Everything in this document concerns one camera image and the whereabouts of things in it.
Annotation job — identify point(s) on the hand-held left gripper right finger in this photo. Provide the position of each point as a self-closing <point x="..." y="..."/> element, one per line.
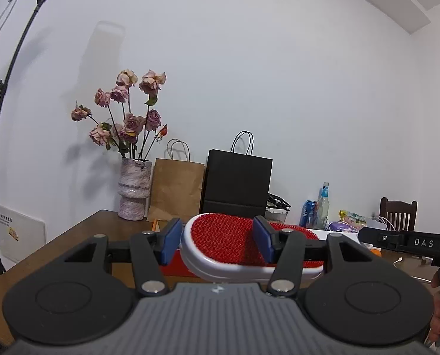
<point x="261" y="240"/>

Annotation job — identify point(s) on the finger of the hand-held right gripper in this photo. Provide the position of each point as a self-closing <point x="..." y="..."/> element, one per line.
<point x="382" y="237"/>

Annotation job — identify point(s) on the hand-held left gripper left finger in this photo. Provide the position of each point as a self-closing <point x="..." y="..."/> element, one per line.
<point x="170" y="242"/>

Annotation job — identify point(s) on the white brush red bristles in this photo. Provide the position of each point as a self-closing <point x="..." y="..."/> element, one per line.
<point x="220" y="236"/>

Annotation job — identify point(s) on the orange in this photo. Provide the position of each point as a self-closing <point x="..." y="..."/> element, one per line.
<point x="375" y="252"/>

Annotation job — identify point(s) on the dark wooden chair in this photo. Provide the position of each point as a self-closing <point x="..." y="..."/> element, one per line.
<point x="397" y="214"/>

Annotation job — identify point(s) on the clear food container black lid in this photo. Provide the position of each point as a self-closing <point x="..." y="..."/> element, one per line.
<point x="277" y="212"/>

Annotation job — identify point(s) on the colourful snack packet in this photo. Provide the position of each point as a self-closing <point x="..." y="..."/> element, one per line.
<point x="353" y="216"/>

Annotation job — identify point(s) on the brown paper bag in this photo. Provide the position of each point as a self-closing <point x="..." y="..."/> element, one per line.
<point x="175" y="188"/>

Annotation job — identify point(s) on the blue drink can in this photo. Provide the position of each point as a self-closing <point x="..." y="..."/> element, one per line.
<point x="308" y="214"/>

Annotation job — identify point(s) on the black paper bag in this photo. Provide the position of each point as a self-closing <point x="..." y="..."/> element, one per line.
<point x="238" y="181"/>

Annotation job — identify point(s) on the pink speckled vase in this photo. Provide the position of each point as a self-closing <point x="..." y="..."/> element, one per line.
<point x="134" y="188"/>

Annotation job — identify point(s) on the clear glass bottle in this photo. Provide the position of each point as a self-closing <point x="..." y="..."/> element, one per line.
<point x="323" y="207"/>

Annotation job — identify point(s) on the dried pink rose bouquet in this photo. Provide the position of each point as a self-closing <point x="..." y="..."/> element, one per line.
<point x="133" y="122"/>

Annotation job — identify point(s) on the white wall panel cover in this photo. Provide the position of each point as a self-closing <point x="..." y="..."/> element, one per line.
<point x="27" y="236"/>

